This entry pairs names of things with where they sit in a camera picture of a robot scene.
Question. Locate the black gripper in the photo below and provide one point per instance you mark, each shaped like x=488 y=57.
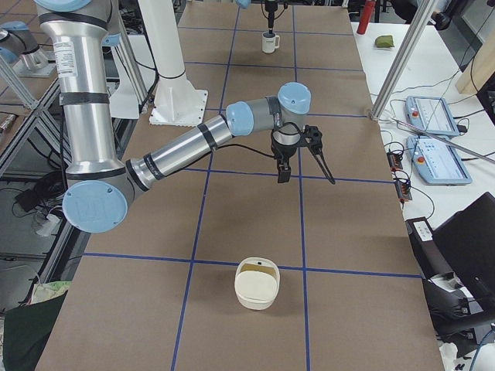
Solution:
x=270 y=15
x=283 y=151

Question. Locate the white HOME mug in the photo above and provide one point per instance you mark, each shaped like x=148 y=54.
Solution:
x=270 y=42

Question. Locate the red bottle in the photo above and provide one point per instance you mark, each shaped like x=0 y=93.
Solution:
x=365 y=16

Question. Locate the green pouch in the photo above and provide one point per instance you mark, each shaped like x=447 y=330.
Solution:
x=384 y=42

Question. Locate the brown table mat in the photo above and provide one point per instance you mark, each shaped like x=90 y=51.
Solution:
x=157 y=292

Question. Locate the cream lidded bin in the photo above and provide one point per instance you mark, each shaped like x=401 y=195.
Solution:
x=256 y=283

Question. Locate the near teach pendant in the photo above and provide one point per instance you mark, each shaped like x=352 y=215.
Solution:
x=436 y=162

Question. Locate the teach pendant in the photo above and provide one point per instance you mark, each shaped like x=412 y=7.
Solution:
x=436 y=162
x=431 y=114

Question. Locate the far teach pendant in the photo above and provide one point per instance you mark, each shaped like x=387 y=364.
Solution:
x=431 y=114

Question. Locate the black monitor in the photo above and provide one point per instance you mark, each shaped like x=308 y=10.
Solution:
x=466 y=241

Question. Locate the dark green cloth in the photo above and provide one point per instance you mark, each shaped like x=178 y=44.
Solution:
x=27 y=330

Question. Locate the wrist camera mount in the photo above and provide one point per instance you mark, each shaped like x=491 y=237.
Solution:
x=313 y=137

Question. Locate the aluminium frame post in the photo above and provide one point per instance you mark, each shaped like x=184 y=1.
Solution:
x=412 y=36

